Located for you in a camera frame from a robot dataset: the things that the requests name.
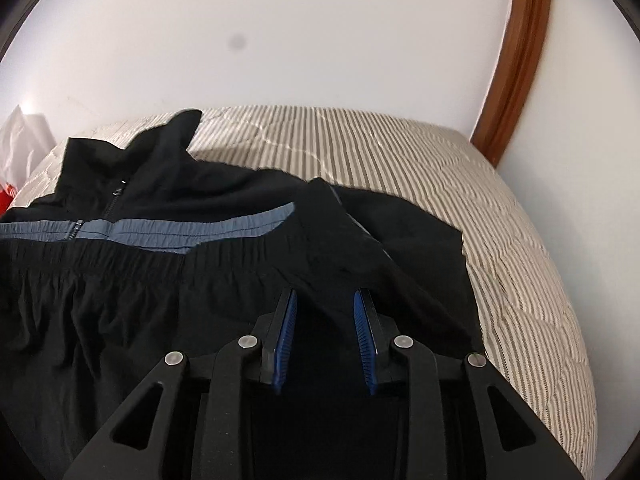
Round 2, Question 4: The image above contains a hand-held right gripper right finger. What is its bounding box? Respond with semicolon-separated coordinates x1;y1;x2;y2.
353;289;586;480

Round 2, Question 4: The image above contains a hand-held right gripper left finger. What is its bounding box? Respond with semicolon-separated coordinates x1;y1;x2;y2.
62;287;299;480

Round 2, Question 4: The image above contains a black white blue jacket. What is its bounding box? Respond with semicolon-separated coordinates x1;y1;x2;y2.
0;108;488;480

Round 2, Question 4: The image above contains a striped quilted mattress cover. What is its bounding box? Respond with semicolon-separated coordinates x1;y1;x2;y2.
25;105;598;466

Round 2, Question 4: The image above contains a white plastic bag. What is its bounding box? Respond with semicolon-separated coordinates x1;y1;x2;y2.
0;105;55;186

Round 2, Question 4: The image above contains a brown wooden door frame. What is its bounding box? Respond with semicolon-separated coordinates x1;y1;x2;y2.
470;0;554;168

